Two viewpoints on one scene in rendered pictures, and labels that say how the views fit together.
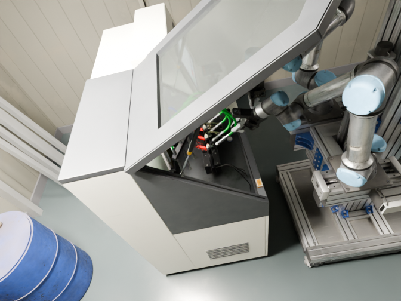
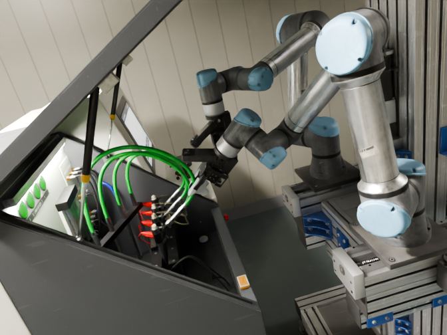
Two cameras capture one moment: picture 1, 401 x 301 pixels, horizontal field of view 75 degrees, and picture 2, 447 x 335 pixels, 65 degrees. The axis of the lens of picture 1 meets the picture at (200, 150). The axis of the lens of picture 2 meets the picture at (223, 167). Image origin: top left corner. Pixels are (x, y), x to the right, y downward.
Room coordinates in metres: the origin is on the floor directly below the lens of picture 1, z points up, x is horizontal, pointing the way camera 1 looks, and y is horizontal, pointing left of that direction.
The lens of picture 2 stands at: (-0.11, -0.11, 1.72)
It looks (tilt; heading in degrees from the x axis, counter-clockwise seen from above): 23 degrees down; 348
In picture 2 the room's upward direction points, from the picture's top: 13 degrees counter-clockwise
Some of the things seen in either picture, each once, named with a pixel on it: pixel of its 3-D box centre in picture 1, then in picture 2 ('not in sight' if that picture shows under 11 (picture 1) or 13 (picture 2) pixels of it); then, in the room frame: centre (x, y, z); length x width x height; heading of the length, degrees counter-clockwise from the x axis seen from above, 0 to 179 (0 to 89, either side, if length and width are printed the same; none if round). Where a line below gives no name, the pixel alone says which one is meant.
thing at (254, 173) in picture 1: (249, 162); (233, 262); (0.98, -0.29, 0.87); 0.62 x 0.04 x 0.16; 174
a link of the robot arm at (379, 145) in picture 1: (367, 150); (400, 183); (0.62, -0.74, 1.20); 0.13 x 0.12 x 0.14; 125
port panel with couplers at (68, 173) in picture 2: not in sight; (82, 195); (1.27, 0.19, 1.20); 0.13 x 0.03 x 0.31; 174
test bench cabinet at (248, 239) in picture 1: (219, 204); not in sight; (1.00, -0.02, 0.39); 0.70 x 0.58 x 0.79; 174
